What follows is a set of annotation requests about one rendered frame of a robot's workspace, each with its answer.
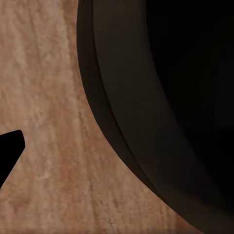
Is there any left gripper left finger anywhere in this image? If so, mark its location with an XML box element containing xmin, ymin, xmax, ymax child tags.
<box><xmin>0</xmin><ymin>130</ymin><xmax>25</xmax><ymax>188</ymax></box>

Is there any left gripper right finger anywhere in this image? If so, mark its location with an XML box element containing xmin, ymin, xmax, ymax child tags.
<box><xmin>218</xmin><ymin>129</ymin><xmax>234</xmax><ymax>169</ymax></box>

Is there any cauldron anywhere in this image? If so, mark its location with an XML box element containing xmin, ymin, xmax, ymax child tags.
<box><xmin>77</xmin><ymin>0</ymin><xmax>234</xmax><ymax>234</ymax></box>

